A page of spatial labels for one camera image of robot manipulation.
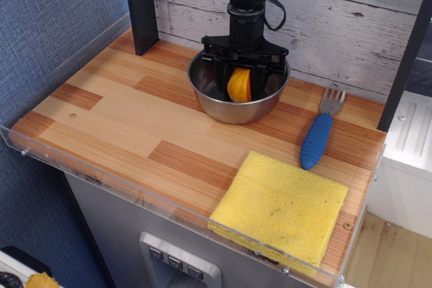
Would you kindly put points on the blue handled metal fork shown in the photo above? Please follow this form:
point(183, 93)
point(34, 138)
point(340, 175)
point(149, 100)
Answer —
point(315, 141)

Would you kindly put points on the clear acrylic edge guard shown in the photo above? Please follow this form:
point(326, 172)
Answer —
point(134, 123)

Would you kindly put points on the black vertical post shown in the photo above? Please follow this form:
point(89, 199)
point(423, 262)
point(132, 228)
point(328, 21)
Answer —
point(144, 24)
point(410, 54)

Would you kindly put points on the black right vertical post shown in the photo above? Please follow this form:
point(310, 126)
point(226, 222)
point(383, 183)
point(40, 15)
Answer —
point(410, 54)

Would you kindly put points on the yellow sponge cloth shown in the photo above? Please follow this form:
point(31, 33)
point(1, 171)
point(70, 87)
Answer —
point(282, 211)

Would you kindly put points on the silver toy fridge cabinet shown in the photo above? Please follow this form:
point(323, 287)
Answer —
point(116, 223)

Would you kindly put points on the black left vertical post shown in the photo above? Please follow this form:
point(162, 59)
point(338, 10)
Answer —
point(144, 24)

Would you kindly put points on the white toy sink unit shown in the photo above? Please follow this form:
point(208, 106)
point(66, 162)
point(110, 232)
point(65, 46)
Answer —
point(401, 190)

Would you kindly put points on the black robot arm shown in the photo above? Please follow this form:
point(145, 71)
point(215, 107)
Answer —
point(255, 5)

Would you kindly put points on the yellow black object bottom left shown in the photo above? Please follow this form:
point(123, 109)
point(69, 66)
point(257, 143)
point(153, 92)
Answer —
point(21, 264)

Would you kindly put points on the stainless steel bowl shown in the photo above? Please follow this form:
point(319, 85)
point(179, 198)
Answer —
point(220, 107)

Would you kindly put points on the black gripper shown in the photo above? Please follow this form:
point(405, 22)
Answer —
point(244, 46)

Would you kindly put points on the silver dispenser button panel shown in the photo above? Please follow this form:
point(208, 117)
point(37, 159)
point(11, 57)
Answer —
point(171, 266)

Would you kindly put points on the orange toy fruit half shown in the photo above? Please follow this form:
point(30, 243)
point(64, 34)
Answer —
point(239, 85)

